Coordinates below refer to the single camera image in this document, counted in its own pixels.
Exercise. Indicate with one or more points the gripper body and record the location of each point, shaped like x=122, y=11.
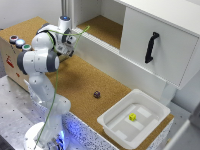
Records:
x=67, y=41

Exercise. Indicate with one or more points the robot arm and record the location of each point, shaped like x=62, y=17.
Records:
x=40, y=63

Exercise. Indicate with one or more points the white cabinet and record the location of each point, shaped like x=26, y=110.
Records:
x=100, y=58

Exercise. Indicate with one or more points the green button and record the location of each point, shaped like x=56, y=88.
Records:
x=26, y=47

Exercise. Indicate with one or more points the blue button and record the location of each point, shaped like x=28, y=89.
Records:
x=20, y=42

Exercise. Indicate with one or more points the red button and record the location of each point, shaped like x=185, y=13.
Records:
x=13, y=38

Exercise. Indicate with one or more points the purple block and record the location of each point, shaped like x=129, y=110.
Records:
x=96, y=94

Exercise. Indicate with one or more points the white plastic box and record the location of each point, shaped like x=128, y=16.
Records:
x=116, y=125

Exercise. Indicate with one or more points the yellow block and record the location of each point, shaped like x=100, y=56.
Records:
x=132, y=117

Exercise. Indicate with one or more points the white sliding door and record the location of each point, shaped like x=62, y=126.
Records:
x=173, y=56

